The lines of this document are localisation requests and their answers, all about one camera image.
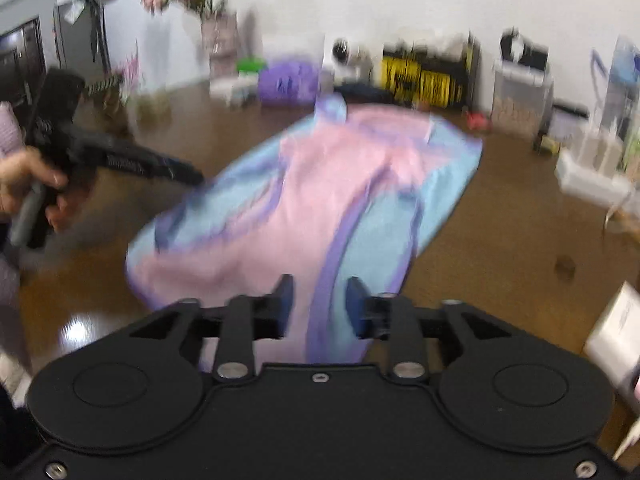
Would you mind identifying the grey metal cabinet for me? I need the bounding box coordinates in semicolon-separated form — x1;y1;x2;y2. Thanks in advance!
52;0;110;82

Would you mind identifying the blue and white standing banner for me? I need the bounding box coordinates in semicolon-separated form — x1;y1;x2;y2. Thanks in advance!
590;35;640;161

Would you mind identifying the pink and blue shirt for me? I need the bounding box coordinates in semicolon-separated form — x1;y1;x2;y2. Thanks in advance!
125;96;485;363

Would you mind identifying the pale flower vase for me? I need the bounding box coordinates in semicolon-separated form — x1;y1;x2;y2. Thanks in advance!
200;10;240;80

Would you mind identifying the clear plastic storage box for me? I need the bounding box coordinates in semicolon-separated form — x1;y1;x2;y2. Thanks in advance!
491;59;555;138

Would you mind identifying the green lidded container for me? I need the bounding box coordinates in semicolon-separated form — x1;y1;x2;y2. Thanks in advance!
236;57;267;77

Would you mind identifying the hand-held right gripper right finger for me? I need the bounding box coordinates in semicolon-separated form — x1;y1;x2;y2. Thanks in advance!
346;276;513;382

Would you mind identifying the purple bag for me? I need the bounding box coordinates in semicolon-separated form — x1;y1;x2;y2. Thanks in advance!
258;59;322;107

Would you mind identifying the white paper box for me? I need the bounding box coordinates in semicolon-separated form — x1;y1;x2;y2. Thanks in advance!
582;281;640;397

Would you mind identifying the dark door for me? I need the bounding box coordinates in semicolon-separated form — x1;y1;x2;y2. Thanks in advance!
0;16;47;113

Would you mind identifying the person's left hand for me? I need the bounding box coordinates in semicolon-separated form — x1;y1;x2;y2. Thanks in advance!
0;146;71;235

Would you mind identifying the dark navy cloth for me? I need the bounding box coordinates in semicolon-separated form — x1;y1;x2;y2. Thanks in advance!
334;83;397;107

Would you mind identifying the yellow and black crate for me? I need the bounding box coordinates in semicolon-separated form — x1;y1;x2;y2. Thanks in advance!
381;35;482;109

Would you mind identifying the white round device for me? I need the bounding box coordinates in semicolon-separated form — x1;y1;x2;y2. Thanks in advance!
322;35;375;82

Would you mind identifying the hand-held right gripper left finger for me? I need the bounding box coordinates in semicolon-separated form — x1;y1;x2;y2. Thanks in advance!
127;274;296;382

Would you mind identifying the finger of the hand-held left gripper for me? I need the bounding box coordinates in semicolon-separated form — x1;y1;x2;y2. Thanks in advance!
99;140;206;187

